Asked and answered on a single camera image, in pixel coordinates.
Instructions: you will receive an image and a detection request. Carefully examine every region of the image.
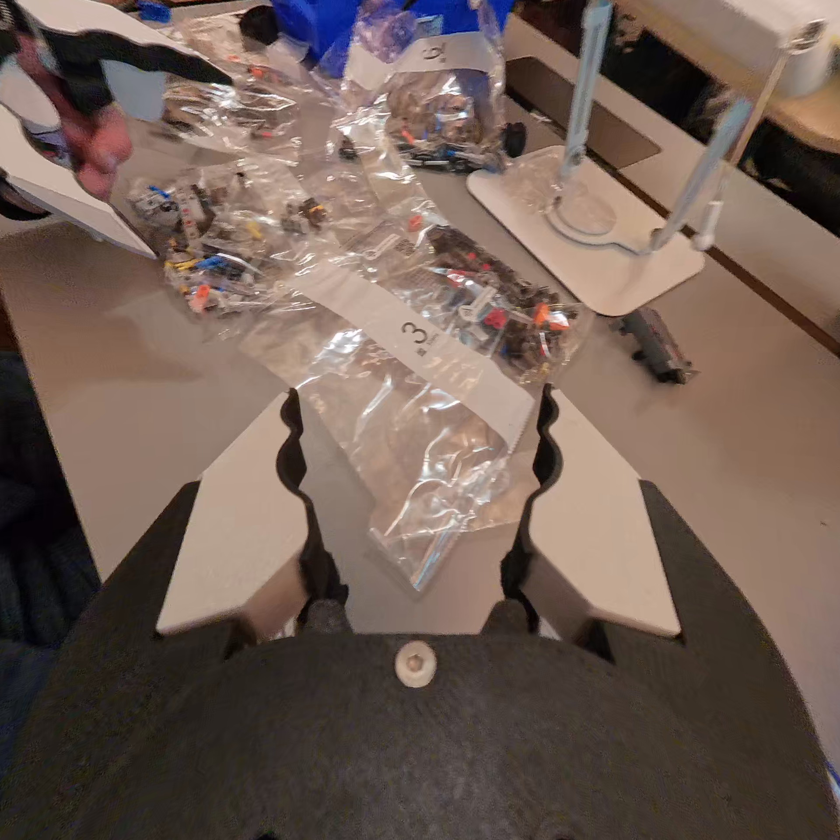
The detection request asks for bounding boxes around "person's left hand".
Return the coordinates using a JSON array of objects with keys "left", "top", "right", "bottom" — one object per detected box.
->
[{"left": 18, "top": 39, "right": 134, "bottom": 201}]

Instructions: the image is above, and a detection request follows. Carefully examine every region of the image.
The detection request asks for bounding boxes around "person's navy jacket torso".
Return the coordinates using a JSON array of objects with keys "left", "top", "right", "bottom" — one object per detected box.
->
[{"left": 0, "top": 351, "right": 102, "bottom": 723}]

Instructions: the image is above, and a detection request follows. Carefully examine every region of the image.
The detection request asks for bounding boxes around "metal page holder wire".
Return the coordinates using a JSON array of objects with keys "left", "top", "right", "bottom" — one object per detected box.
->
[{"left": 691, "top": 20, "right": 828, "bottom": 252}]

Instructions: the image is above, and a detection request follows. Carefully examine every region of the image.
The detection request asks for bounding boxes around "blue plastic bin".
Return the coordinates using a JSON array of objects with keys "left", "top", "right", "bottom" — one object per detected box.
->
[{"left": 271, "top": 0, "right": 514, "bottom": 63}]

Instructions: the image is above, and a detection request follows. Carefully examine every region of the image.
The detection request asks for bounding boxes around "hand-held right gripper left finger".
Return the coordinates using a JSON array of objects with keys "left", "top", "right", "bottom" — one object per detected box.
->
[{"left": 156, "top": 388, "right": 350, "bottom": 642}]

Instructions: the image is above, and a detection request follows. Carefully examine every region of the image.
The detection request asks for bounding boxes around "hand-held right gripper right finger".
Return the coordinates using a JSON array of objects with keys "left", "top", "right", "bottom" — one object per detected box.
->
[{"left": 500, "top": 384, "right": 682, "bottom": 642}]

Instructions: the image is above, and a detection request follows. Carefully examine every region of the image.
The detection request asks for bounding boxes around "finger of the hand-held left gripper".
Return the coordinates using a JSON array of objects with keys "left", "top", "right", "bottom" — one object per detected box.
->
[
  {"left": 0, "top": 0, "right": 235, "bottom": 118},
  {"left": 0, "top": 105, "right": 160, "bottom": 260}
]

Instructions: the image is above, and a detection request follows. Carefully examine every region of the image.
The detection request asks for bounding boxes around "empty clear plastic bag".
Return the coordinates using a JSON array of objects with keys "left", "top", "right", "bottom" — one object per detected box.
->
[{"left": 515, "top": 161, "right": 621, "bottom": 234}]

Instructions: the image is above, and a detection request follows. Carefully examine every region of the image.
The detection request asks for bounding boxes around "dark grey lego assembly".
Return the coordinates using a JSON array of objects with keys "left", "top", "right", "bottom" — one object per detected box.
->
[{"left": 609, "top": 306, "right": 701, "bottom": 386}]

